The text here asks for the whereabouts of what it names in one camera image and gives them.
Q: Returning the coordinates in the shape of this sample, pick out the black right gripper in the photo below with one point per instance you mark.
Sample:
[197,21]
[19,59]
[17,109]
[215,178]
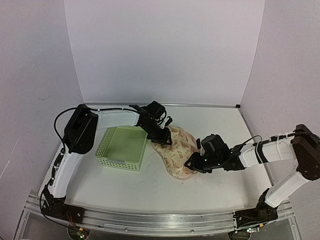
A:
[195,163]

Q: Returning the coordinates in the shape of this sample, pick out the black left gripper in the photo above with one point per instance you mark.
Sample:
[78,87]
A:
[163,139]

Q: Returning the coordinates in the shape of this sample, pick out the floral mesh laundry bag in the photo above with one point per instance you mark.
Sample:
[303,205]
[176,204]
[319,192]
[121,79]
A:
[174,156]

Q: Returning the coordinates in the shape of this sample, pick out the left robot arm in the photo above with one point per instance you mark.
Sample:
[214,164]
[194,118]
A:
[80,132]

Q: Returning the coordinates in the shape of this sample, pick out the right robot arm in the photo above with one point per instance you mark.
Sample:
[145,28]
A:
[300,147]

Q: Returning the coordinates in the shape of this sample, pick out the green perforated plastic basket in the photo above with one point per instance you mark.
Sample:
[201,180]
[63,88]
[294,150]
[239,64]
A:
[122,147]

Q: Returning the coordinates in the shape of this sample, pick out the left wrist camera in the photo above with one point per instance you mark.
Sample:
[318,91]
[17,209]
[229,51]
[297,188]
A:
[158,113]

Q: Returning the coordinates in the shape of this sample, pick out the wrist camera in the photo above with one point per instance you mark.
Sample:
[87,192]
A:
[158,113]
[213,145]

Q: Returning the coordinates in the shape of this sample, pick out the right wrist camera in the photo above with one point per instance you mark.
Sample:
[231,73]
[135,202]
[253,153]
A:
[213,145]

